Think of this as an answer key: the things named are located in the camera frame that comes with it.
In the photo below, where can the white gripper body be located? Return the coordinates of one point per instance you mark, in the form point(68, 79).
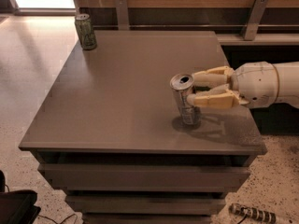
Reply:
point(254, 82)

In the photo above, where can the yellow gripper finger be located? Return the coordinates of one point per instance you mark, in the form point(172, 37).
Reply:
point(213, 77)
point(220, 97)

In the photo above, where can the silver redbull can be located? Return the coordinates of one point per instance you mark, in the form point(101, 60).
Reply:
point(182, 87)

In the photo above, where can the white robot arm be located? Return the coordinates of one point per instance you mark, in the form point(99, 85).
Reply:
point(288, 83)

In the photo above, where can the green soda can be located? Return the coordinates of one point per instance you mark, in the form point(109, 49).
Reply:
point(85, 31)

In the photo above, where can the grey drawer cabinet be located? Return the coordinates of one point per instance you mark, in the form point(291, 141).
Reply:
point(109, 134)

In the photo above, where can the black white patterned tube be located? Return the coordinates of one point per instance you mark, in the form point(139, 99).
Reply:
point(253, 213)

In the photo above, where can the black bag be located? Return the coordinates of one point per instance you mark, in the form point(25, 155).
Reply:
point(17, 207)

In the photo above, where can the right metal bracket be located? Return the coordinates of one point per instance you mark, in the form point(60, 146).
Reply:
point(250, 29)

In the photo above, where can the metal bracket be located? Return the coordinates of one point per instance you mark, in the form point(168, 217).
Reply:
point(250, 29)
point(122, 14)

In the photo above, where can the left metal bracket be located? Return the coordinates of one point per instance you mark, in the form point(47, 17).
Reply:
point(122, 14)

